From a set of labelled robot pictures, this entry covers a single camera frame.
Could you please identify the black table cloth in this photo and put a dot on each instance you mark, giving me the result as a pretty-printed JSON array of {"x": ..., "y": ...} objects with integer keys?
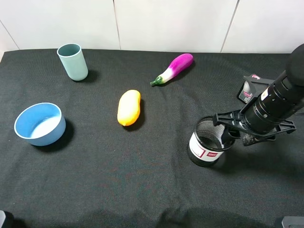
[{"x": 100, "y": 174}]

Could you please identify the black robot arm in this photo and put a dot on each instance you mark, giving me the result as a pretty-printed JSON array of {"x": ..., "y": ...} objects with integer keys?
[{"x": 267, "y": 112}]

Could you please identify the black mesh pen holder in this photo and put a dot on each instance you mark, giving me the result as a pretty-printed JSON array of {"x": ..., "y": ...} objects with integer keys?
[{"x": 205, "y": 146}]

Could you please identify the purple toy eggplant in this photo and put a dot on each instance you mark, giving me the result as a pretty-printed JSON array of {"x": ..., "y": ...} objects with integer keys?
[{"x": 179, "y": 64}]

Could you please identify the grey object bottom right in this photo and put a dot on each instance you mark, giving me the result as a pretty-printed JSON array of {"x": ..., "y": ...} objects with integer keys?
[{"x": 293, "y": 222}]

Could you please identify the small black pink box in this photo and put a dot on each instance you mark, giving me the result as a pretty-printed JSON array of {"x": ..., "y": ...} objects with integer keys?
[{"x": 253, "y": 85}]

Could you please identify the teal plastic cup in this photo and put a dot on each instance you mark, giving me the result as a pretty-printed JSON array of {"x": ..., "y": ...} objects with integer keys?
[{"x": 72, "y": 59}]

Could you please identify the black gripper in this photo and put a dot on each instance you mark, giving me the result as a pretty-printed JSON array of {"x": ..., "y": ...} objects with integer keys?
[{"x": 235, "y": 128}]

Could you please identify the yellow toy mango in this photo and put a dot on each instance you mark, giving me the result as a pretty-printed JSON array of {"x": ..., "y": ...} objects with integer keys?
[{"x": 129, "y": 108}]

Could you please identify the blue bowl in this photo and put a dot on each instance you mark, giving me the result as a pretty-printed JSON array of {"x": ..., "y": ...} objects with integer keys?
[{"x": 40, "y": 124}]

